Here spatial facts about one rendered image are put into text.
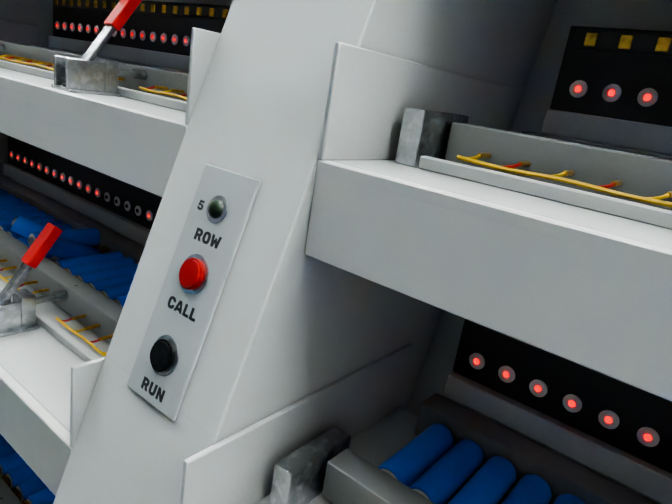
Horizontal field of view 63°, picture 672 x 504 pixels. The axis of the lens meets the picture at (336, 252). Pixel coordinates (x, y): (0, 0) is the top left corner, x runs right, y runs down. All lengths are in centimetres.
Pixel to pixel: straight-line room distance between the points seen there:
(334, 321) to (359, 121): 11
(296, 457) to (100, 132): 24
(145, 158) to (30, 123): 15
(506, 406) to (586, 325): 18
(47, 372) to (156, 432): 14
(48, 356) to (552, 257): 35
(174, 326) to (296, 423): 8
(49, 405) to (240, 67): 23
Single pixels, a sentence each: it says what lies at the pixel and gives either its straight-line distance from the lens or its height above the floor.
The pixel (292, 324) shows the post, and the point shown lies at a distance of 27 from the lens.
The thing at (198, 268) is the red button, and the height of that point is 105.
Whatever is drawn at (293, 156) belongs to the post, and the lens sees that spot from 26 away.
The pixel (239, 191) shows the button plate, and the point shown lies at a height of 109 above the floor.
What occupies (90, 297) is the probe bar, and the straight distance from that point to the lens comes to 47.
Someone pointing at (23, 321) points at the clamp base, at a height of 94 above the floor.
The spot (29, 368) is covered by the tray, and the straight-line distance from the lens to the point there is 43.
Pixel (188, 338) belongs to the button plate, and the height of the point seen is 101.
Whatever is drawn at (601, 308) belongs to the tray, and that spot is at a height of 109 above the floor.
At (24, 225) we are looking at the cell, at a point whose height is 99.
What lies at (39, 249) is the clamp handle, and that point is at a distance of 47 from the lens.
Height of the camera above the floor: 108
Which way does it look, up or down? 1 degrees down
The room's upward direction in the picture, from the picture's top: 20 degrees clockwise
